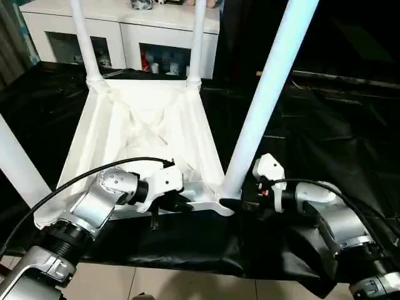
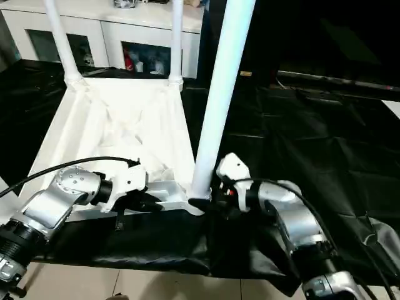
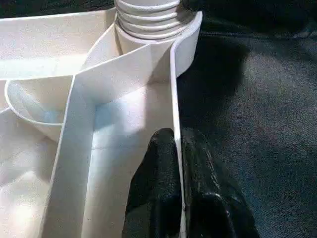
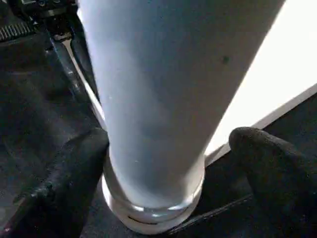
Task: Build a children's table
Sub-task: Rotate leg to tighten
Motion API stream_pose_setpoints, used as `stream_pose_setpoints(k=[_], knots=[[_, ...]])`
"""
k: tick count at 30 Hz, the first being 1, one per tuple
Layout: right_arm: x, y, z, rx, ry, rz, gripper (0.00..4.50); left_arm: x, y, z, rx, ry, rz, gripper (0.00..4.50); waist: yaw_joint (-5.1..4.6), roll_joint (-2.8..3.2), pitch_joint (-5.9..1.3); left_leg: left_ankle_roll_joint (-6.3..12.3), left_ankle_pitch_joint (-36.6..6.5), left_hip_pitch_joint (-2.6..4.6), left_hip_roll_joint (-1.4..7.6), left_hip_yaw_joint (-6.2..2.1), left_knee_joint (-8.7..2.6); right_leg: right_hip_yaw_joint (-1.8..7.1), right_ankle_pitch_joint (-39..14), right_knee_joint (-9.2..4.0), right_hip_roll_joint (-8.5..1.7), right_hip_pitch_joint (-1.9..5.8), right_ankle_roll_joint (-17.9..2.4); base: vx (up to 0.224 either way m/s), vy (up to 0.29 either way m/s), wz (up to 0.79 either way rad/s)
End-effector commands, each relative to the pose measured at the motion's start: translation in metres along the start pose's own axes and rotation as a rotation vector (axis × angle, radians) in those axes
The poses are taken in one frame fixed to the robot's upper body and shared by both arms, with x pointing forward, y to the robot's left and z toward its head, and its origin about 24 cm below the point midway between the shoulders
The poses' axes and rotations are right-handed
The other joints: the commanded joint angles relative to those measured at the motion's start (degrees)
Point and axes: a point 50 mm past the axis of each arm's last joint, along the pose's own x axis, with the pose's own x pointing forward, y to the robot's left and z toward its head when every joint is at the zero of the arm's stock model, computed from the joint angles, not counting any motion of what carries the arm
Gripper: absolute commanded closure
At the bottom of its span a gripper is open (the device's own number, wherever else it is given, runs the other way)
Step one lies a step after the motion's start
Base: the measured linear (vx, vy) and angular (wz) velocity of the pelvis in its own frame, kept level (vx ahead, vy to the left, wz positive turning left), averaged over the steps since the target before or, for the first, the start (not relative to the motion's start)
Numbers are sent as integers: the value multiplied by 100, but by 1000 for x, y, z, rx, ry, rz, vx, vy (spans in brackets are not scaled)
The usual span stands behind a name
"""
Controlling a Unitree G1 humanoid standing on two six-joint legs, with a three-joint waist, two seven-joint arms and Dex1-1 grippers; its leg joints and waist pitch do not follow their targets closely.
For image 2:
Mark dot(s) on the white plastic table top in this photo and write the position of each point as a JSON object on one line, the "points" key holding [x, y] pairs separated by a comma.
{"points": [[125, 100]]}

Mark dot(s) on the white plastic table leg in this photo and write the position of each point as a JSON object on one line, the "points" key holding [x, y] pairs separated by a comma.
{"points": [[176, 37], [61, 37], [218, 78]]}

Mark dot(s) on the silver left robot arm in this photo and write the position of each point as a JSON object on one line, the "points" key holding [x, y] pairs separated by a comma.
{"points": [[62, 193]]}

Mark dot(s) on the black work mat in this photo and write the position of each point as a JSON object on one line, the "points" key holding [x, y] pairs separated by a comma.
{"points": [[312, 156]]}

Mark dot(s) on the small yellow label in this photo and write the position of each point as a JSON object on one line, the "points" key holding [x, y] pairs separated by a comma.
{"points": [[246, 73]]}

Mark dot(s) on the grey metal rod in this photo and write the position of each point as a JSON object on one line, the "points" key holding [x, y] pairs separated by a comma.
{"points": [[343, 80]]}

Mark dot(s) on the white sideboard with glass doors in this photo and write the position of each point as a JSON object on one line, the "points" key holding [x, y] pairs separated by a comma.
{"points": [[109, 18]]}

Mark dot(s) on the white flat panel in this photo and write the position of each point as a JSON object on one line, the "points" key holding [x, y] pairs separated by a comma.
{"points": [[392, 108]]}

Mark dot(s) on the black backdrop cloth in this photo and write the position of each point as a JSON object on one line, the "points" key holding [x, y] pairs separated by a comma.
{"points": [[328, 31]]}

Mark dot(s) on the grey crumpled bundle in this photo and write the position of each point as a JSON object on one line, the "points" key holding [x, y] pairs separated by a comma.
{"points": [[125, 3]]}

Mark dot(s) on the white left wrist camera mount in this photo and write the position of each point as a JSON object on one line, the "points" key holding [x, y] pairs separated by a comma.
{"points": [[131, 179]]}

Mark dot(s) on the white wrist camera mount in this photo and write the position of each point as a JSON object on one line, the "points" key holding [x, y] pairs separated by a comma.
{"points": [[131, 179], [232, 165]]}

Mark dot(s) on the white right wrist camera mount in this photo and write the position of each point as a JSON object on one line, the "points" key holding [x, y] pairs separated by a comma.
{"points": [[232, 165]]}

